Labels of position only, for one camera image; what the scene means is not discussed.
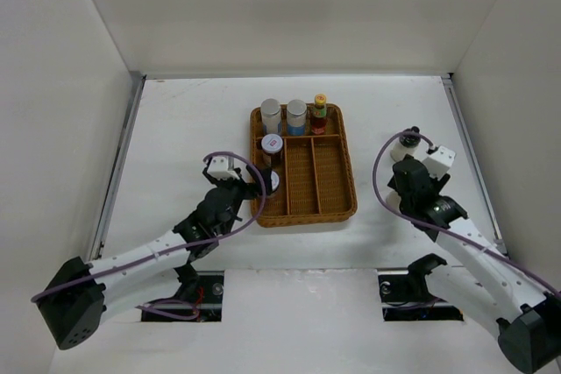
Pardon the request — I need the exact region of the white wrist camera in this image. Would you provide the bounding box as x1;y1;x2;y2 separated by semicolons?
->
206;155;237;180
423;145;456;180

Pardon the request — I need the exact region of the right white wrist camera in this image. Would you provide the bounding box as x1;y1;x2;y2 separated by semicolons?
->
423;145;456;180

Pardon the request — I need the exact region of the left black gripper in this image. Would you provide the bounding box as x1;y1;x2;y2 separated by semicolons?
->
204;166;270;236

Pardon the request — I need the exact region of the red label jar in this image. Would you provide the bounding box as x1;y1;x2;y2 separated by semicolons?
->
266;170;281;198
260;133;284;167

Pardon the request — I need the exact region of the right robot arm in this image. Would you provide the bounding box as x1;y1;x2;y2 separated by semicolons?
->
388;156;560;373

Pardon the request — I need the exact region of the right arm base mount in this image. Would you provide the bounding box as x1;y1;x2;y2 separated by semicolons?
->
378;254;464;322

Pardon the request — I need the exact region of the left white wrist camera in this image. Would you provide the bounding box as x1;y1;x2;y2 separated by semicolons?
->
206;155;237;180

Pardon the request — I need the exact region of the white shaker silver cap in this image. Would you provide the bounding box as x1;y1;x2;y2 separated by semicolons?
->
386;191;401;214

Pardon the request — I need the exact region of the brown wicker divided tray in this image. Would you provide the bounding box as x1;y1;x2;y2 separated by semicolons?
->
251;103;358;228

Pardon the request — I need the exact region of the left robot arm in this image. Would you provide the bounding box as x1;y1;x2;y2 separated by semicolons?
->
32;159;280;350

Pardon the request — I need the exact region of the blue label spice jar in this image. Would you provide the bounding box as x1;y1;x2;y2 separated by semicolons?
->
287;99;308;136

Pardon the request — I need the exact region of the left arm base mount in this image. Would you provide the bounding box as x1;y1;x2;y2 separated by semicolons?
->
140;271;225;323

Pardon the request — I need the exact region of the purple label spice jar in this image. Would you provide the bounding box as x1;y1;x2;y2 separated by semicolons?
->
260;98;282;135

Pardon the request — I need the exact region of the purple cable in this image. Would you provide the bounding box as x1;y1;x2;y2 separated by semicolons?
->
372;130;561;299
30;152;267;320

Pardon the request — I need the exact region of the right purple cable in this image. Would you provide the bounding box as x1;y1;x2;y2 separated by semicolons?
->
372;130;561;299

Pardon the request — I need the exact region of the red sauce bottle yellow cap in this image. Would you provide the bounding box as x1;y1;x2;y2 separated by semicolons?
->
310;94;328;135

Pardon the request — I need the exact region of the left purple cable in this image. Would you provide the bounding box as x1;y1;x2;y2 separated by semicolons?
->
30;152;267;320

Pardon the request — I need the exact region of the white bottle black cap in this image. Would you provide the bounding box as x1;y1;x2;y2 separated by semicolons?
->
390;126;421;162

